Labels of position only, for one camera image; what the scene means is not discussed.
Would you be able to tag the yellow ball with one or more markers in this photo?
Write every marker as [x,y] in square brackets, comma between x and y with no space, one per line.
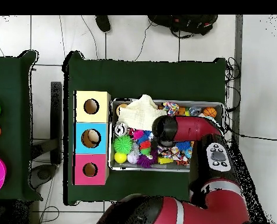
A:
[120,158]

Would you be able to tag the black stand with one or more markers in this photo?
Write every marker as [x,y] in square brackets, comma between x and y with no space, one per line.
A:
[56,116]

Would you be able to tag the black backpack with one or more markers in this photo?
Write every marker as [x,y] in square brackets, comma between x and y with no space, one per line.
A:
[187,23]

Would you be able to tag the small orange basketball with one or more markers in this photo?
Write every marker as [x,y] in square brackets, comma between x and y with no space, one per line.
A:
[209,112]

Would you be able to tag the shallow mesh bin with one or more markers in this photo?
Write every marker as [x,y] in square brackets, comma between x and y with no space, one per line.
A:
[129,166]

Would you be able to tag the white baseball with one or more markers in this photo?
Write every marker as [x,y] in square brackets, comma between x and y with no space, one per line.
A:
[132,158]

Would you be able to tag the cream yellow cloth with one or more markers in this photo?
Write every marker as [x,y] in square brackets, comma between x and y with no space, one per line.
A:
[140,114]

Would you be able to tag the green spiky ball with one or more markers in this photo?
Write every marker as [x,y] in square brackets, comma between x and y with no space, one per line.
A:
[123,144]

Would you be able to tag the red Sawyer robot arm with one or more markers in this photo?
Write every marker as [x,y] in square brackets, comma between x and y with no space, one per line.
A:
[194,128]

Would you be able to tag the dark green tablecloth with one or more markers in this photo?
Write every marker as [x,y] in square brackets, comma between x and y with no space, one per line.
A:
[87,74]
[12,93]

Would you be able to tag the blue spiky toy with eyes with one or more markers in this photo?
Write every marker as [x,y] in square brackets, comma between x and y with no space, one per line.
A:
[183,145]

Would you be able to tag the colourful knotted cloth toy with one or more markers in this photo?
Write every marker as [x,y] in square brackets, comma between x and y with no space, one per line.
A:
[166,150]
[171,107]

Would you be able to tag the multicolour spiky caterpillar toy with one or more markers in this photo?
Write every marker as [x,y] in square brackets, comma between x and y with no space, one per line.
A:
[138,134]

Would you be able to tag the purple spiky toy with eyes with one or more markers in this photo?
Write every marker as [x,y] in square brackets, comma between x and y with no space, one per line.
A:
[144,162]

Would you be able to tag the crushed silver can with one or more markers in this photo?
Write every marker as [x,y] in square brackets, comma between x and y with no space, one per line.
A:
[121,129]

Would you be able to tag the person's foot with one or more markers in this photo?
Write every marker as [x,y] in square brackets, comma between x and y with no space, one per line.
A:
[103,23]

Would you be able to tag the wooden box with three holes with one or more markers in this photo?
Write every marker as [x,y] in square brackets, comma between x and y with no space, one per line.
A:
[101,158]

